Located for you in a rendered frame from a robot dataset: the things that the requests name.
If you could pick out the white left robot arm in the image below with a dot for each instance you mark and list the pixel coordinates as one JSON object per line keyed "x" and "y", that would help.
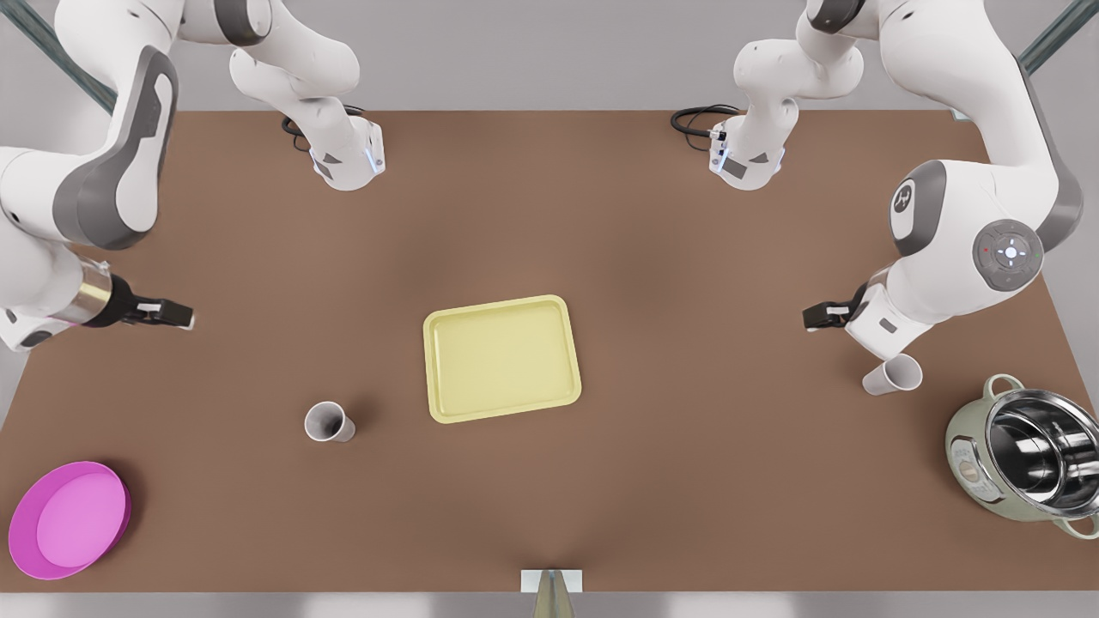
{"x": 953, "y": 215}

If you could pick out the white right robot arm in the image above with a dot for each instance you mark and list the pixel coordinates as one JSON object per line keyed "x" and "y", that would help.
{"x": 129, "y": 172}

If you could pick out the white IKEA cup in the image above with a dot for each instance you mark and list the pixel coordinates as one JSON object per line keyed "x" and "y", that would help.
{"x": 326, "y": 422}
{"x": 895, "y": 375}

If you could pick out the yellow rectangular tray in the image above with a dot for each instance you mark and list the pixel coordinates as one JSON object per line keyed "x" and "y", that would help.
{"x": 502, "y": 359}

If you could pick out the pink round bowl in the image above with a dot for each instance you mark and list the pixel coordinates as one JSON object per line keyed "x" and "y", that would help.
{"x": 69, "y": 519}

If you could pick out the pale green steel pot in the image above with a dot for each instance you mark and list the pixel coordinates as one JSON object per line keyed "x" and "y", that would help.
{"x": 1022, "y": 459}

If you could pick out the silver frame post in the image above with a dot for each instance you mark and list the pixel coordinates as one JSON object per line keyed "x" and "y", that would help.
{"x": 64, "y": 60}
{"x": 1052, "y": 34}
{"x": 552, "y": 594}

